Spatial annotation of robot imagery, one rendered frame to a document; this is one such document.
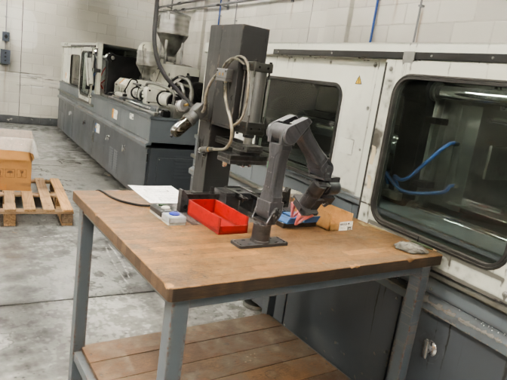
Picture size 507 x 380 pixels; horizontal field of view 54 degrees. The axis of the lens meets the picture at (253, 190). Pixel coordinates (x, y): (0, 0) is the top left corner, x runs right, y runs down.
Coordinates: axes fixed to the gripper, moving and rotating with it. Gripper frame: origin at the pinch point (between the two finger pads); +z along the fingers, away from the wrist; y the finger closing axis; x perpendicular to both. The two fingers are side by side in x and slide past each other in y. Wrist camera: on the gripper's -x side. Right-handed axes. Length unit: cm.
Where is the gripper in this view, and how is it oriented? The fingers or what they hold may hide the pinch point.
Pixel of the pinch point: (294, 220)
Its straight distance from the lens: 191.4
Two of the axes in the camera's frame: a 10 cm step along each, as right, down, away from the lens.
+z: -4.4, 7.2, 5.4
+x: -7.9, -0.2, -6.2
